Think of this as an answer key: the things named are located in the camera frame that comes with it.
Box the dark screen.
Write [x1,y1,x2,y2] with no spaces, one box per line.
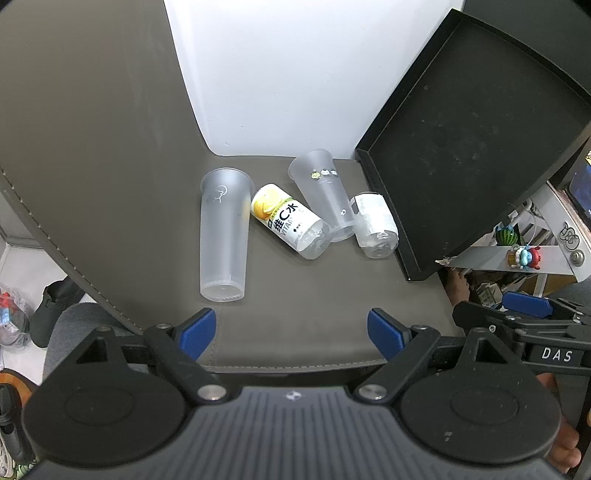
[568,166,591,208]

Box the clear plastic bag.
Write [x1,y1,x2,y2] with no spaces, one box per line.
[0,281,33,352]

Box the grey fabric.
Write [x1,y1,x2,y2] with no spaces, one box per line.
[42,302,145,386]

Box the frosted plastic cup with stickers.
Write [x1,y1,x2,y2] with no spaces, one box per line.
[288,148,358,243]

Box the white shelf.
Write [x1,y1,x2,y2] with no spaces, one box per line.
[445,180,591,283]

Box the dark grey leather desk mat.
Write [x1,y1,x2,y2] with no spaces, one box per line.
[0,0,419,374]

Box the black shoe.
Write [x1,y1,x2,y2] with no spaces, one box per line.
[28,276,86,349]

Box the white label plastic bottle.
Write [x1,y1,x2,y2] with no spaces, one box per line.
[348,191,400,259]

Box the person's right hand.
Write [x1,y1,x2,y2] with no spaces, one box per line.
[536,371,581,476]

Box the yellow label plastic bottle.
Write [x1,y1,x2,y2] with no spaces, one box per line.
[250,183,332,260]

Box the black tray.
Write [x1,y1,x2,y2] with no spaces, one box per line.
[354,8,591,282]

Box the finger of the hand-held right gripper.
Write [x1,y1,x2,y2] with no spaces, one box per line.
[502,291,591,324]
[451,301,573,343]

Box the small colourful figurine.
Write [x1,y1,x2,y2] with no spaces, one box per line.
[506,244,544,270]

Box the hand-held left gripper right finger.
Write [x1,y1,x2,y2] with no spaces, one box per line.
[353,308,525,404]

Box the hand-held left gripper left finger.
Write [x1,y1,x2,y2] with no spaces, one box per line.
[74,308,229,403]

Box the tall frosted plastic cup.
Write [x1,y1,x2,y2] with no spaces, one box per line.
[198,167,256,304]

